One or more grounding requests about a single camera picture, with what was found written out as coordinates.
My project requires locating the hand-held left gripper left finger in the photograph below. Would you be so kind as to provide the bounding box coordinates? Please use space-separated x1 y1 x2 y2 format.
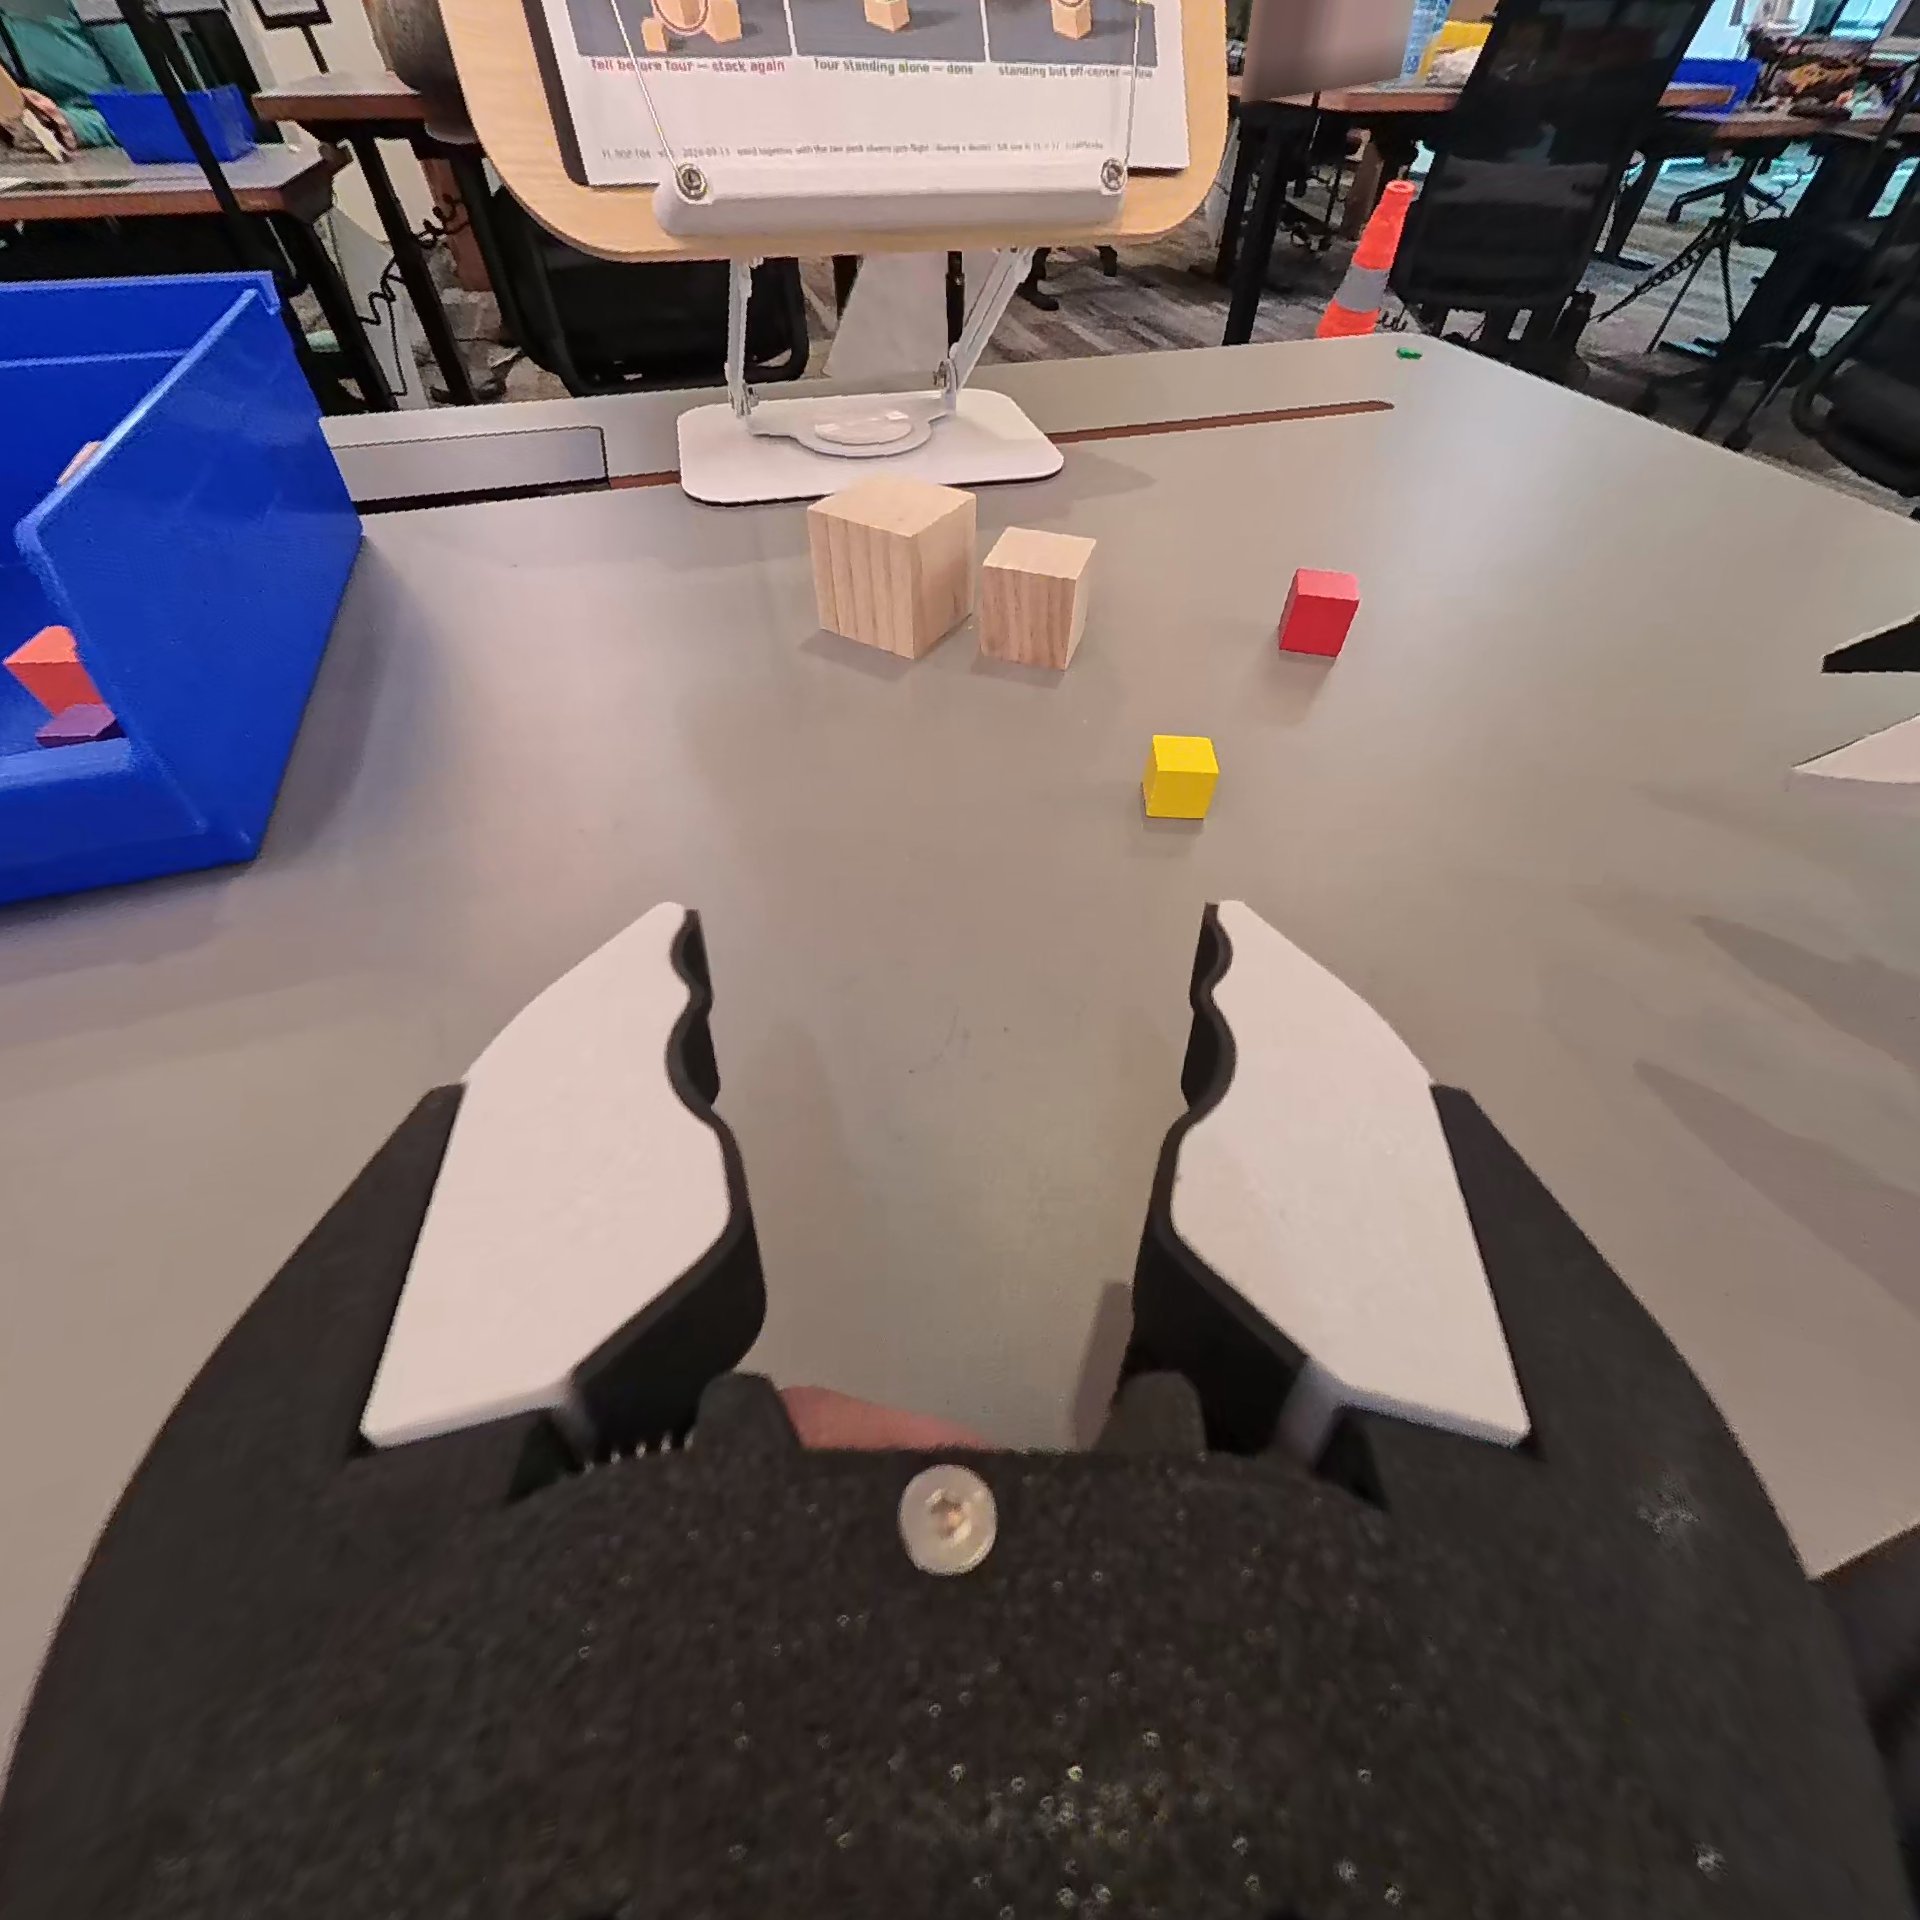
361 904 769 1455

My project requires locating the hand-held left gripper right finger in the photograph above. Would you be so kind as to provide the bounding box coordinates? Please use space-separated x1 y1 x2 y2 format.
1130 900 1535 1455

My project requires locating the red wooden cube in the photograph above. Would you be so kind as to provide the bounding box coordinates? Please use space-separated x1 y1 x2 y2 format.
1276 568 1359 659
7 624 116 715

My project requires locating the medium wooden cube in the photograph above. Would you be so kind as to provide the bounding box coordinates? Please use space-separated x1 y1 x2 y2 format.
975 527 1098 674

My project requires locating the blue plastic bin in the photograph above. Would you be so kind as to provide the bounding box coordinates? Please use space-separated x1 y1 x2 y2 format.
0 276 366 908

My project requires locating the large wooden cube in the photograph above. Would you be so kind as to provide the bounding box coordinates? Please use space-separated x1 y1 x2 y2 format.
806 479 980 659

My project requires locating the black office chair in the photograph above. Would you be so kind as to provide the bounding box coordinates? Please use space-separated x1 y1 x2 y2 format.
1387 0 1697 377
479 181 811 393

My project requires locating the orange striped traffic cone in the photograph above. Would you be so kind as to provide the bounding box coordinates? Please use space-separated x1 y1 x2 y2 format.
1315 181 1417 339

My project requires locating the white folding stand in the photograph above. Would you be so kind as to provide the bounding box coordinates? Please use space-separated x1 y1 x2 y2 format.
655 157 1127 506

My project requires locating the wooden display board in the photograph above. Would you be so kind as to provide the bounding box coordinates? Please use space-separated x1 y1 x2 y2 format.
441 0 1231 264

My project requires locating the brown wooden desk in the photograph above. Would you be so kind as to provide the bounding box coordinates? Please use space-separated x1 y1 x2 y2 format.
0 145 332 226

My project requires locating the small blue bin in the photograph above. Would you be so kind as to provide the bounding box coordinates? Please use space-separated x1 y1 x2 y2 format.
92 84 257 165

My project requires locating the white instruction sheet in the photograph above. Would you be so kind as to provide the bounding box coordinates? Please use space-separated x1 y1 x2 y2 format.
541 0 1157 187

